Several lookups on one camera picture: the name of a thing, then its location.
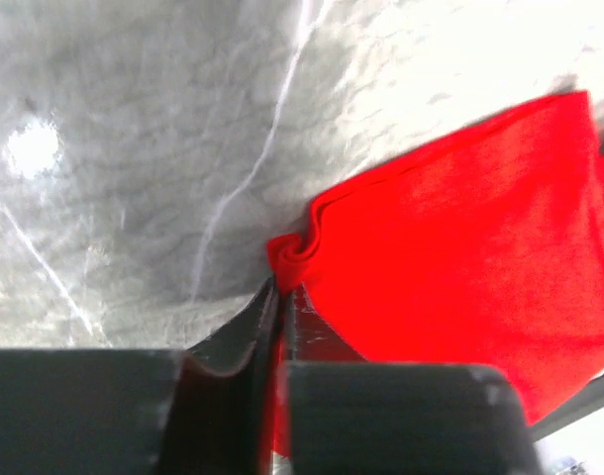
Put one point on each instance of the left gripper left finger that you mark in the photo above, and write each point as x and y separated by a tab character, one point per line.
143	411

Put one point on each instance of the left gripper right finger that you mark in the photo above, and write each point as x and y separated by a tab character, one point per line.
341	414

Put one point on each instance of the red t shirt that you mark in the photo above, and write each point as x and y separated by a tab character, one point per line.
485	246

